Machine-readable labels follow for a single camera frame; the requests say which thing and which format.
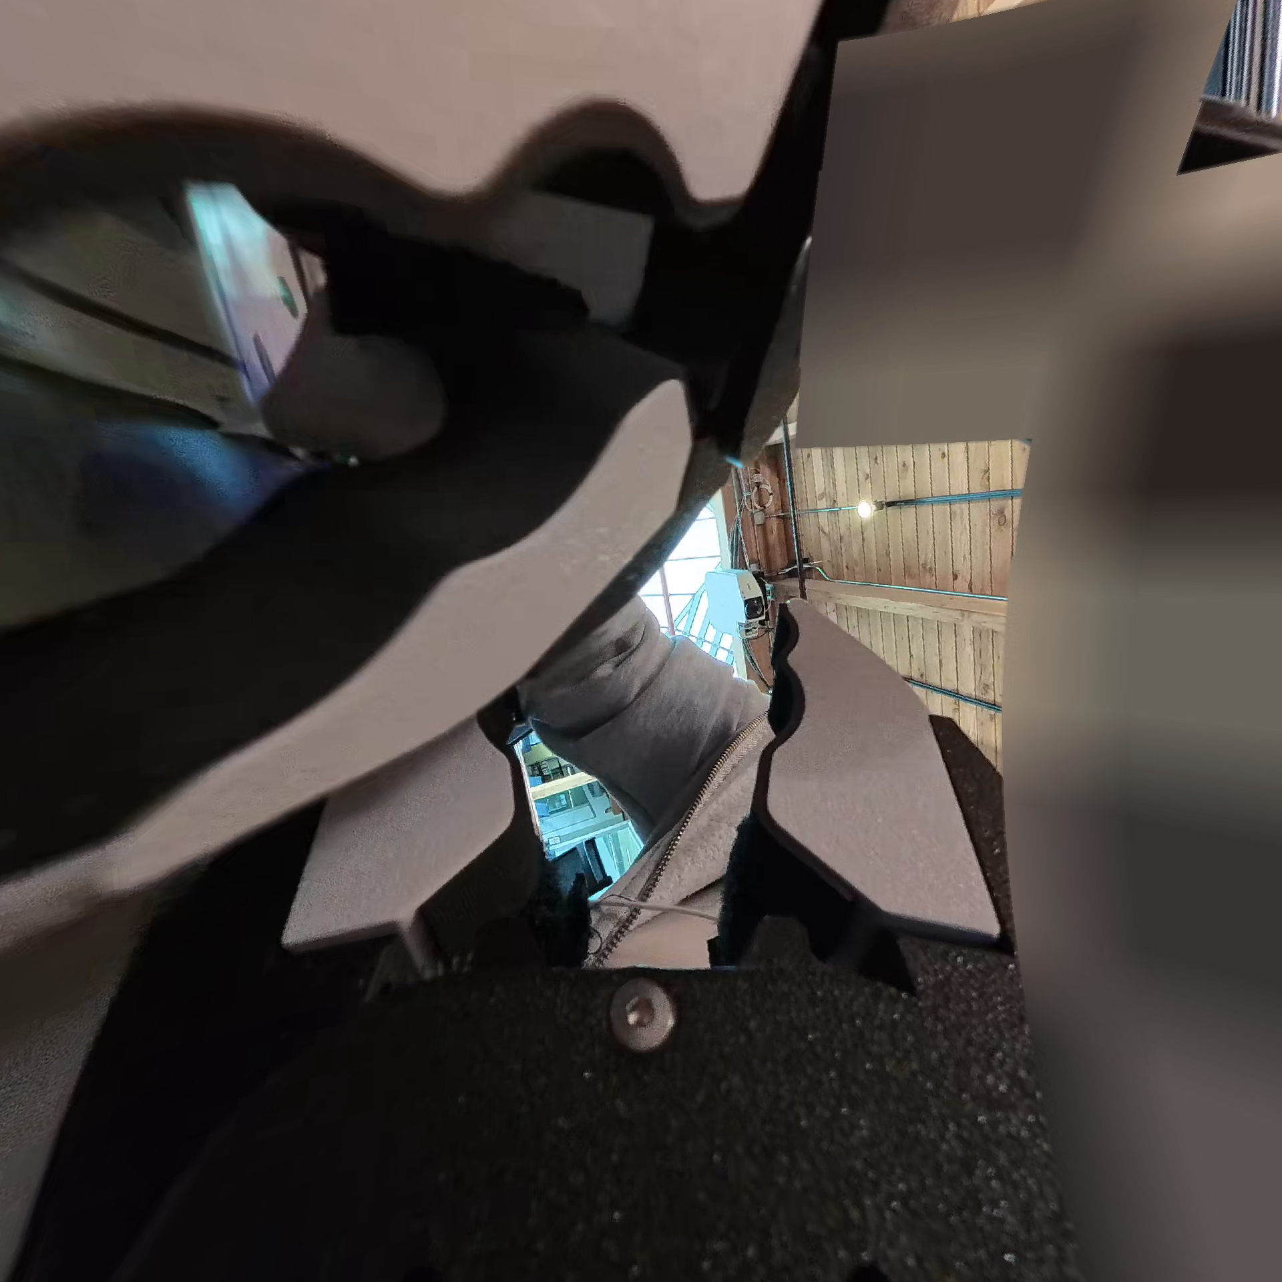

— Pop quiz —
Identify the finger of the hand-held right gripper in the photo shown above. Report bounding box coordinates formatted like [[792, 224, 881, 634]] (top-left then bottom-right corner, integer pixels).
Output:
[[0, 0, 832, 236], [0, 380, 700, 904]]

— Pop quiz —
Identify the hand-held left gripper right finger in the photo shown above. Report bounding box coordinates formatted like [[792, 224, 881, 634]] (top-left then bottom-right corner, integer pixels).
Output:
[[752, 598, 1004, 963]]

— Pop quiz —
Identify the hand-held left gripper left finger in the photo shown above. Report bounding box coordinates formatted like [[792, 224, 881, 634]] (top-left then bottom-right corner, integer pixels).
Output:
[[282, 717, 547, 955]]

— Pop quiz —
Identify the cluttered storage shelf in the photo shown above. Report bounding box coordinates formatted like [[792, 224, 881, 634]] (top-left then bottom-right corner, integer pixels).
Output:
[[517, 729, 642, 897]]

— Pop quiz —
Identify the person in grey hoodie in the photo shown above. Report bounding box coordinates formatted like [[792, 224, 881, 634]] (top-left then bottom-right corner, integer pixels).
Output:
[[517, 601, 793, 968]]

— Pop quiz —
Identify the wooden ceiling beam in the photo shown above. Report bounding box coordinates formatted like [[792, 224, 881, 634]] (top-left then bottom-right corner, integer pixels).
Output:
[[792, 577, 1009, 626]]

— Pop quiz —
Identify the thin white cable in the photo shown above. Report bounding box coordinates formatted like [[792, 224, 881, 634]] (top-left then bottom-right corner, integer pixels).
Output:
[[591, 897, 724, 925]]

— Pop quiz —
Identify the white security camera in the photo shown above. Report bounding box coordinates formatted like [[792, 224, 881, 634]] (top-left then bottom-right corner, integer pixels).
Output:
[[700, 566, 777, 663]]

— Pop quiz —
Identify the dark wall shelf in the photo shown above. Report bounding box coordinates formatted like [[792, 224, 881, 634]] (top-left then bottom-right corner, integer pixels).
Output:
[[1175, 98, 1282, 180]]

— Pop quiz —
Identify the row of records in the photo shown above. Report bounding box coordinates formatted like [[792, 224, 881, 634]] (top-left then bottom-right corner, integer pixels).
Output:
[[1201, 0, 1282, 112]]

